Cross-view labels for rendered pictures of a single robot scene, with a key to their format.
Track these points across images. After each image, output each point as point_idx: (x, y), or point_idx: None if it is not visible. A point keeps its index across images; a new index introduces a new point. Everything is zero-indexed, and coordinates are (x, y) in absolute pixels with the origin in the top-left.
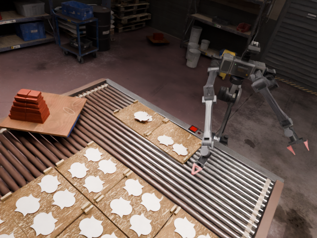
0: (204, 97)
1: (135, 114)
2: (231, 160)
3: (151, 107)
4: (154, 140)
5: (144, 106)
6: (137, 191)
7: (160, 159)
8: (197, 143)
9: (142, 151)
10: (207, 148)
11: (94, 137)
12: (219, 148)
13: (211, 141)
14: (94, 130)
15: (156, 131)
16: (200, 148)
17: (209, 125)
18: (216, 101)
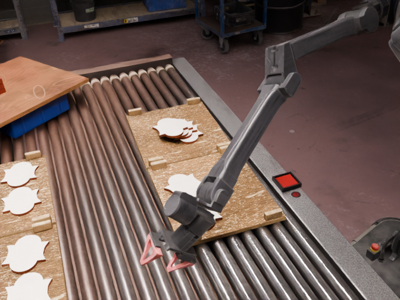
0: (265, 78)
1: (160, 121)
2: (337, 286)
3: (223, 118)
4: (160, 180)
5: (204, 113)
6: (25, 262)
7: (140, 221)
8: (263, 215)
9: (122, 197)
10: (188, 200)
11: (56, 149)
12: (325, 244)
13: (216, 189)
14: (68, 136)
15: (183, 165)
16: (265, 227)
17: (236, 146)
18: (289, 88)
